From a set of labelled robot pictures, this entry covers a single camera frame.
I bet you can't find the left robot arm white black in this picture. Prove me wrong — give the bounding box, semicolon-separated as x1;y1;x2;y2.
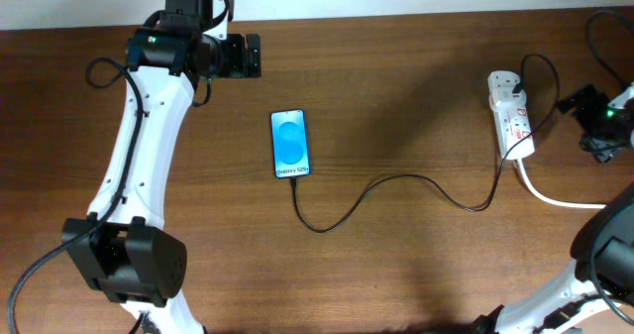
62;12;262;333

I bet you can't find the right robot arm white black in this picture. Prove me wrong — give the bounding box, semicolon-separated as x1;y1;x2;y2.
467;85;633;334

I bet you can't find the white power strip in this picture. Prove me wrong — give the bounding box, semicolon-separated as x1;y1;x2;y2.
486;70;537;162

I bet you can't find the blue screen smartphone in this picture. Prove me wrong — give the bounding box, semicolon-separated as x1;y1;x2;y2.
270;109;311;178

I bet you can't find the white USB charger adapter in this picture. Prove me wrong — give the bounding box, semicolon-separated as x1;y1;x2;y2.
489;87;526;112

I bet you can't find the black USB charging cable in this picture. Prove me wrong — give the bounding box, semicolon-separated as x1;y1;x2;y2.
288;53;562;234

